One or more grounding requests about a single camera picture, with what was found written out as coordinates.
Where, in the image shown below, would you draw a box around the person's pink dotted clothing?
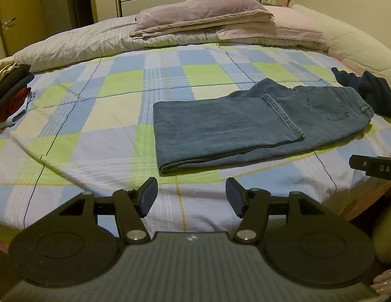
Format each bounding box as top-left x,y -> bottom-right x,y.
370,265 -> 391,297

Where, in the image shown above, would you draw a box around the folded beige garment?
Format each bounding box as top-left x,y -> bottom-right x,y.
0,61 -> 20,86

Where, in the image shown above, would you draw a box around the striped grey duvet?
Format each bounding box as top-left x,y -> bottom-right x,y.
13,16 -> 330,72

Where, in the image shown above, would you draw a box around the dark blue garment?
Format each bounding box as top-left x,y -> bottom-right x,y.
332,67 -> 391,118

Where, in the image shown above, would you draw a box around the pink pillow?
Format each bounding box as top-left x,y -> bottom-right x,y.
216,5 -> 330,44

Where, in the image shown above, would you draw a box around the blue denim jeans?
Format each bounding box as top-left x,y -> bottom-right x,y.
152,78 -> 375,176

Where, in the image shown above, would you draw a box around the stack of folded clothes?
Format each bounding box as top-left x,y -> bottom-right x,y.
0,64 -> 35,108

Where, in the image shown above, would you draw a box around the wooden bed frame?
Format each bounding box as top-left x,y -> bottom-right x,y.
339,179 -> 391,222

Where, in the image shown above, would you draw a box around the folded light blue garment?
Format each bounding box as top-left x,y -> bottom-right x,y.
0,92 -> 36,132

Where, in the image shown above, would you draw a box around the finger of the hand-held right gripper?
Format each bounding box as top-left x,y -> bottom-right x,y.
349,154 -> 372,172

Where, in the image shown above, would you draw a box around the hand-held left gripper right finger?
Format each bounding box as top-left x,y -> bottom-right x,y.
225,177 -> 326,245

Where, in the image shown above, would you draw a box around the pale green cloth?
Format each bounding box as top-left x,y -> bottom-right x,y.
371,208 -> 391,264

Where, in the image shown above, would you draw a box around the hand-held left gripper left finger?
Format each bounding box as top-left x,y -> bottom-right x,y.
58,177 -> 158,245

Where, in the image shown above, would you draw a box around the folded red garment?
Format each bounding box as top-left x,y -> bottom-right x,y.
0,87 -> 32,124

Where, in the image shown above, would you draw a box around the cream door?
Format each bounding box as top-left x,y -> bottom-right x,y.
0,0 -> 45,61

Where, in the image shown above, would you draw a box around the mauve pillow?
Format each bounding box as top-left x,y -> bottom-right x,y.
130,0 -> 275,40

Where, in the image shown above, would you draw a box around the checkered bed sheet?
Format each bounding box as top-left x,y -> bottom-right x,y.
0,42 -> 391,237

